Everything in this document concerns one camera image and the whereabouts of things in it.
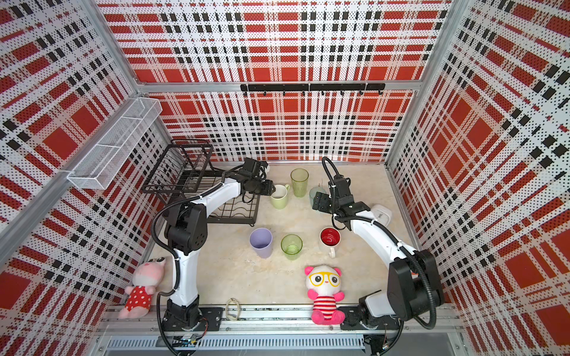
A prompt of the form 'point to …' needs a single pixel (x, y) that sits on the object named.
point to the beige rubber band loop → (230, 317)
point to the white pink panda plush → (324, 282)
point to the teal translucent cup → (312, 193)
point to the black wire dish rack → (183, 168)
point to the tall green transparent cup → (300, 177)
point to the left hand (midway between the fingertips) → (274, 187)
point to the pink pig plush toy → (146, 277)
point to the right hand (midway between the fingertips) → (326, 200)
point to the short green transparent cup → (292, 245)
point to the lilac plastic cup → (261, 239)
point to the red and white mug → (329, 239)
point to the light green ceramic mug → (279, 196)
